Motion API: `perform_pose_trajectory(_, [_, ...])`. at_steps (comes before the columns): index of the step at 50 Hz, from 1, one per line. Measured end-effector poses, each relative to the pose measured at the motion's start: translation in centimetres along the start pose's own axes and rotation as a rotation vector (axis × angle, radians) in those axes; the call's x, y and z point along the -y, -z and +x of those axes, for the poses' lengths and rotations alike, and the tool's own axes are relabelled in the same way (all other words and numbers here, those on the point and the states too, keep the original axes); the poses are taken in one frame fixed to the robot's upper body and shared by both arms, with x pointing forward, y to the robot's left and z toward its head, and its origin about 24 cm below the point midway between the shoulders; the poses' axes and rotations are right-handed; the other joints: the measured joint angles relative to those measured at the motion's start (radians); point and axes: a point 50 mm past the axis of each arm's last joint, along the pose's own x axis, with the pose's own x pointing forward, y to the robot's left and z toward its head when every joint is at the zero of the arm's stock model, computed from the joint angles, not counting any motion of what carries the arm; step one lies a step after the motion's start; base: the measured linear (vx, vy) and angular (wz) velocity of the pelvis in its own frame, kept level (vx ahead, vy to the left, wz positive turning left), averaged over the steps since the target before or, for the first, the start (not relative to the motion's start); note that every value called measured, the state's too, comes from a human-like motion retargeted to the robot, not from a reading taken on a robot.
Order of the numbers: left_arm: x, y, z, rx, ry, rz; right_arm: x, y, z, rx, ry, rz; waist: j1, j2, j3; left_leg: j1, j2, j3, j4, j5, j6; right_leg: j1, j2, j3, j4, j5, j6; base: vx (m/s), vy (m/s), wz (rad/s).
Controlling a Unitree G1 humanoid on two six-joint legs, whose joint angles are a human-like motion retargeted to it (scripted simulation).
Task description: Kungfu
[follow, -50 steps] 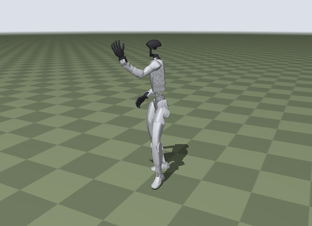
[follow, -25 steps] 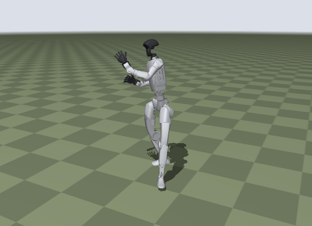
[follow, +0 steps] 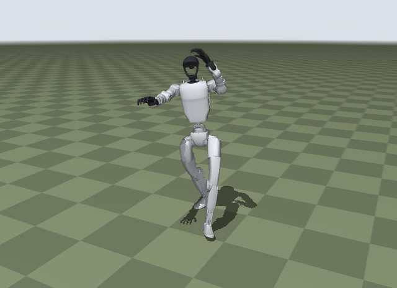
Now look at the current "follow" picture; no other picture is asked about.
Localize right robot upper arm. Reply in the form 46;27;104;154
161;84;180;102

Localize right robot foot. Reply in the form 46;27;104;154
194;198;206;209

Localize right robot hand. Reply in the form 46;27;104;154
137;96;159;106

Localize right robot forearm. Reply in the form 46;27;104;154
150;93;166;108

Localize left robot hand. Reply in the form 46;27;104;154
191;48;216;71

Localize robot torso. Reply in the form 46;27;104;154
179;78;210;147

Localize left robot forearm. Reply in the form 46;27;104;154
207;64;227;88

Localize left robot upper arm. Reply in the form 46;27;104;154
207;79;227;95

